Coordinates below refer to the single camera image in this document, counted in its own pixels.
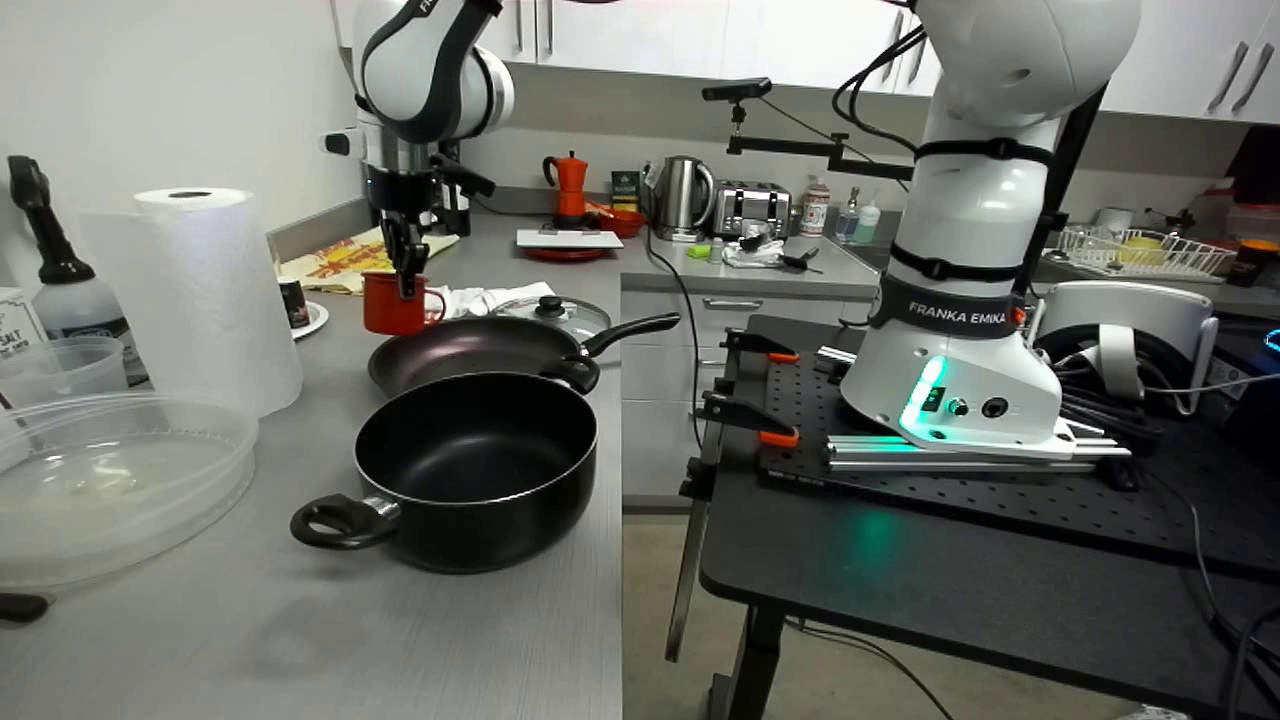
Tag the clear plastic bowl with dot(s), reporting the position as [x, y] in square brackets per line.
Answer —
[122, 494]

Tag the dark spice jar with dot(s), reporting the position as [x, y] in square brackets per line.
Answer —
[295, 306]

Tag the glass pan lid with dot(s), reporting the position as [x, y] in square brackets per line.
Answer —
[567, 316]

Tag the small white plate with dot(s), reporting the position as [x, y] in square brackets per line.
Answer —
[316, 320]

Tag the green tinted bottle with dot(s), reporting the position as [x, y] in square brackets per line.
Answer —
[863, 223]

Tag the spray bottle with black trigger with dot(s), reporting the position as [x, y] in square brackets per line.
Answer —
[62, 281]

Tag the white plastic bottle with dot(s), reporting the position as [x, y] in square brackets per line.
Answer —
[813, 206]

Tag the white dish rack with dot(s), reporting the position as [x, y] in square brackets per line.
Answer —
[1161, 245]

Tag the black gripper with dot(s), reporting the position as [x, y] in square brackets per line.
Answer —
[405, 196]

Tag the white wall cabinets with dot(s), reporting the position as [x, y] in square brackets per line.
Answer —
[692, 34]

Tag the silver aluminium rails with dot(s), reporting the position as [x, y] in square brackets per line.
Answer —
[984, 453]

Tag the long black camera stand arm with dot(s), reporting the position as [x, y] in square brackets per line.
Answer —
[813, 149]

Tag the yellow printed cloth bag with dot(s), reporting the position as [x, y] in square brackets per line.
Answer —
[334, 256]

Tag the black cooking pot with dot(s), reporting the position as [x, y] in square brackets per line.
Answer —
[464, 453]

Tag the white paper towel roll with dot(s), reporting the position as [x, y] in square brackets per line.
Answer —
[202, 306]

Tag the short black camera stand bar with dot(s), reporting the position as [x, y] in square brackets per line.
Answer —
[739, 89]

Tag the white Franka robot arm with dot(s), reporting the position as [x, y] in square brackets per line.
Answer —
[984, 201]

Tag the steel toaster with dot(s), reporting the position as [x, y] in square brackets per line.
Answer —
[752, 211]

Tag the white tray on red plate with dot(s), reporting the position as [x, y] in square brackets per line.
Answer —
[567, 240]

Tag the white VR headset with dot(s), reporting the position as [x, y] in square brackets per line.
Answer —
[1133, 324]

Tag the clear plastic tub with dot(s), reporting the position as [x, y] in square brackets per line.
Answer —
[66, 370]

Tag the green box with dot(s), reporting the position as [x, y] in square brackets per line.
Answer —
[625, 184]

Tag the black perforated robot table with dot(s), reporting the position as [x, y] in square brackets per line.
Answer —
[960, 544]

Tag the dark nonstick frying pan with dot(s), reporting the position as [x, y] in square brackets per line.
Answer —
[464, 354]

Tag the white red-striped dish towel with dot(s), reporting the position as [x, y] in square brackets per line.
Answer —
[493, 299]

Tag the black orange-tipped clamp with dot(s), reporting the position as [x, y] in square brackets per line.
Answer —
[752, 426]
[762, 348]

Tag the red moka pot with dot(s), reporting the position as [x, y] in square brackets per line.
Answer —
[570, 184]

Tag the steel electric kettle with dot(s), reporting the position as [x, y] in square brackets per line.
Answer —
[683, 196]

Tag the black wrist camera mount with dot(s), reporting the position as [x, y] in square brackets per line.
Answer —
[464, 182]

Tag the black coffee machine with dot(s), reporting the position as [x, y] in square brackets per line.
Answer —
[459, 215]

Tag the red mug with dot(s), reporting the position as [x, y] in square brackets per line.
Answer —
[393, 310]

